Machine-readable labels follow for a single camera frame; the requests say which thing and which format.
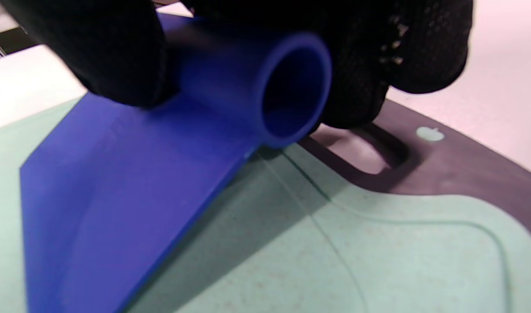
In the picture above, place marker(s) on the blue plastic scraper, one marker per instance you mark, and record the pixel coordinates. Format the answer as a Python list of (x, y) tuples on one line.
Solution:
[(139, 195)]

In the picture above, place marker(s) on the green cutting board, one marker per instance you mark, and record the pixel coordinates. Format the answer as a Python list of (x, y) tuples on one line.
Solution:
[(422, 261)]

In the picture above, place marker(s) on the person's right hand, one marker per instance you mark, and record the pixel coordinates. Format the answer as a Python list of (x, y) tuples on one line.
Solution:
[(378, 34)]

